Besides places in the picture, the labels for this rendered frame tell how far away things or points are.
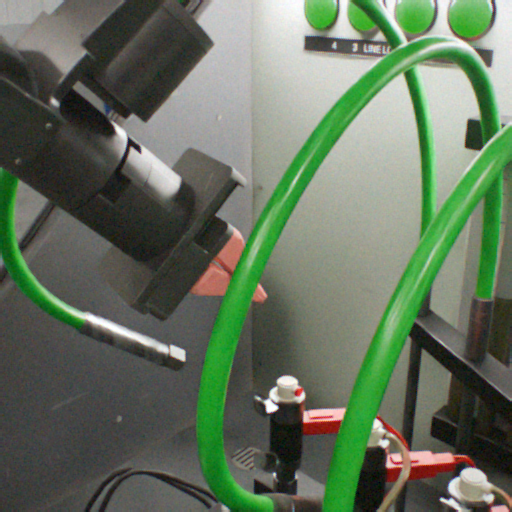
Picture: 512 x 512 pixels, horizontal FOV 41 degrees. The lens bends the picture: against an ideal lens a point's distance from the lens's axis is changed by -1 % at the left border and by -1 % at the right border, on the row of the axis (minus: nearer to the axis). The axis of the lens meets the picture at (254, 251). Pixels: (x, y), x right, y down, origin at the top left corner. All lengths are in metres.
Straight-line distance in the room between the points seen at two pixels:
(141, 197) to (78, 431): 0.51
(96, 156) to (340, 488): 0.20
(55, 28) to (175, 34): 0.06
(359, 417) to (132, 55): 0.21
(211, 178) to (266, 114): 0.47
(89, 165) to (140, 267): 0.08
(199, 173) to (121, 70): 0.10
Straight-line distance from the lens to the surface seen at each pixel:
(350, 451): 0.31
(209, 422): 0.36
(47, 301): 0.54
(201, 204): 0.40
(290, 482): 0.60
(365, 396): 0.31
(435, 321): 0.69
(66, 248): 0.75
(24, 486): 0.85
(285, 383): 0.55
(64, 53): 0.35
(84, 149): 0.37
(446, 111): 0.73
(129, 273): 0.42
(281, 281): 0.93
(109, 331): 0.56
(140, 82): 0.36
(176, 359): 0.58
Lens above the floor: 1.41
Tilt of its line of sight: 22 degrees down
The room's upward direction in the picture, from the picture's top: straight up
